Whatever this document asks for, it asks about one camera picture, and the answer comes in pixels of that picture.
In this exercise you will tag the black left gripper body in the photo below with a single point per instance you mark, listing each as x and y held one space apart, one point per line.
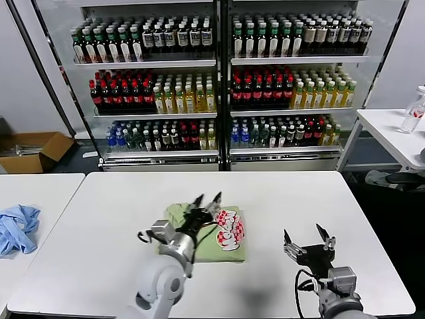
194 221

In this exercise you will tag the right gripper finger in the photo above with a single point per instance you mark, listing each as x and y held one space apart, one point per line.
323 234
287 239

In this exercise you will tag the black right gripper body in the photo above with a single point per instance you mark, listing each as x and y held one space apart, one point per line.
317 259

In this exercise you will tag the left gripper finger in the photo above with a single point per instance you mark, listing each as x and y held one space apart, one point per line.
198 202
214 204

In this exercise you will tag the light green polo shirt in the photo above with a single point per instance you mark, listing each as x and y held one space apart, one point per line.
216 251

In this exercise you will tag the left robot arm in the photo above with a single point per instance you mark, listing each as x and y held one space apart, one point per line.
166 282

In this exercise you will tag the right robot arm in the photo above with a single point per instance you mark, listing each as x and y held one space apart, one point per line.
335 305

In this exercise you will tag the yellow juice bottle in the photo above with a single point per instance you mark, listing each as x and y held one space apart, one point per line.
203 140
297 98
212 139
308 98
180 102
329 97
327 135
210 101
190 102
319 97
336 135
169 102
339 97
159 103
200 101
349 96

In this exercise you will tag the red cap cola bottle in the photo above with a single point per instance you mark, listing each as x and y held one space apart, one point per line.
309 134
288 94
258 94
137 97
318 134
194 139
278 94
127 97
117 97
268 94
247 94
96 98
106 98
185 139
148 97
237 94

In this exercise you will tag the blue label water bottle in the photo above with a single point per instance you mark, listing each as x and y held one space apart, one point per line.
244 138
111 142
235 138
121 141

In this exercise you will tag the green cap brown drink bottle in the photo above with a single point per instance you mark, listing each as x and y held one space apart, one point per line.
147 141
156 141
272 137
89 49
136 47
282 137
112 48
261 42
124 47
273 42
100 48
286 42
297 42
78 50
249 43
238 43

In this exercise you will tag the grey crumpled cloth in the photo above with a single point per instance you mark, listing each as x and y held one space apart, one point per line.
375 177

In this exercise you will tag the clear green water bottle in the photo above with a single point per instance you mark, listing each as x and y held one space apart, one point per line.
130 141
263 137
139 141
254 137

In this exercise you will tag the black office chair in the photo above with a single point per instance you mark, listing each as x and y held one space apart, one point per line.
406 179

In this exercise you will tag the white flat floor object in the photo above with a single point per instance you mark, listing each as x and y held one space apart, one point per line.
89 155

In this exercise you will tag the white side table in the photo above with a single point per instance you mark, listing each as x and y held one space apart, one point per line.
385 123

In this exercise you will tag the clear water bottle red label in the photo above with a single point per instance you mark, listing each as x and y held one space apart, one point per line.
412 116

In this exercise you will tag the beverage display fridge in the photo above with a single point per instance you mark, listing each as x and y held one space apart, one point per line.
146 63

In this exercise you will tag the white label dark drink bottle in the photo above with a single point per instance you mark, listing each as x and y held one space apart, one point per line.
195 39
366 35
206 38
148 40
170 39
332 36
355 36
344 36
182 39
159 40

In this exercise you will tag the metal beverage display shelf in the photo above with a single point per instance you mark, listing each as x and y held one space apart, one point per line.
299 60

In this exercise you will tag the crumpled light blue garment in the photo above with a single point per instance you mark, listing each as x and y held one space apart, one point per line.
20 229

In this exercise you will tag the metal rods bundle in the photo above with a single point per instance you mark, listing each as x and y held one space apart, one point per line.
28 150

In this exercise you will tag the brown cardboard box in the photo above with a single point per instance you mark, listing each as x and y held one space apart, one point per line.
23 164

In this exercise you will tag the beige label dark drink bottle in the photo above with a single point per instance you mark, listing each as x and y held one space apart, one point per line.
321 36
309 36

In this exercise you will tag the black slanted metal pole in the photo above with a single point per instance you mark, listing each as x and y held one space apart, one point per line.
40 66

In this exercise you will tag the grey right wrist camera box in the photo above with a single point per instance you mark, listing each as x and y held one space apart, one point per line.
342 279

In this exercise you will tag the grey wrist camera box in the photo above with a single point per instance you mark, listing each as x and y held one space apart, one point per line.
162 229
342 279

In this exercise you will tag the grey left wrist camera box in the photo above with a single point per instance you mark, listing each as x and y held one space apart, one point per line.
162 229

